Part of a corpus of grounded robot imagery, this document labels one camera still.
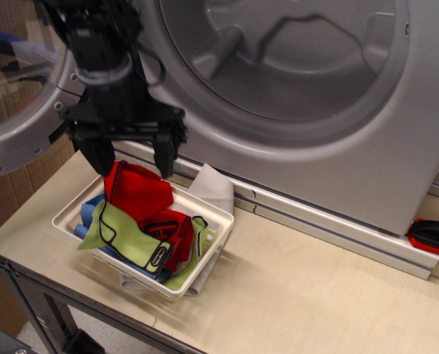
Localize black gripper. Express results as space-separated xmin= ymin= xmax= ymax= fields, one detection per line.
xmin=59 ymin=74 xmax=187 ymax=178

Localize green cloth with black trim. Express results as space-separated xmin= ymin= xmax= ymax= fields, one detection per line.
xmin=77 ymin=199 xmax=176 ymax=280

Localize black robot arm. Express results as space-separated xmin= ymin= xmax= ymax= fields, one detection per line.
xmin=40 ymin=1 xmax=187 ymax=178

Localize washing machine round door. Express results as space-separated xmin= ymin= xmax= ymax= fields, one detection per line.
xmin=0 ymin=1 xmax=84 ymax=176

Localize grey toy washing machine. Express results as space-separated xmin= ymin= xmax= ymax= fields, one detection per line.
xmin=135 ymin=1 xmax=439 ymax=234

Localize red cloth with black trim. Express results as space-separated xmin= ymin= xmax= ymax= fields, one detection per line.
xmin=104 ymin=161 xmax=194 ymax=279

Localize blue cloth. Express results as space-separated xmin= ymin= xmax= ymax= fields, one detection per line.
xmin=73 ymin=193 xmax=174 ymax=280

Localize white plastic basket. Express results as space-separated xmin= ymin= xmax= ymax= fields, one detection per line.
xmin=52 ymin=176 xmax=234 ymax=302

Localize green cloth in basket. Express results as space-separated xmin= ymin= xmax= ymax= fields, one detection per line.
xmin=162 ymin=215 xmax=209 ymax=291

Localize red and black tool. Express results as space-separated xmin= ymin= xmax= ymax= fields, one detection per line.
xmin=407 ymin=219 xmax=439 ymax=255

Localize aluminium extrusion rail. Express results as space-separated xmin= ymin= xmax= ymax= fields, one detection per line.
xmin=73 ymin=121 xmax=439 ymax=280

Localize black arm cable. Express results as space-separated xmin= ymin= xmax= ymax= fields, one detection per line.
xmin=137 ymin=46 xmax=167 ymax=89

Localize metal table frame leg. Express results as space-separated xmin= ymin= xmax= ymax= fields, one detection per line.
xmin=0 ymin=250 xmax=106 ymax=354

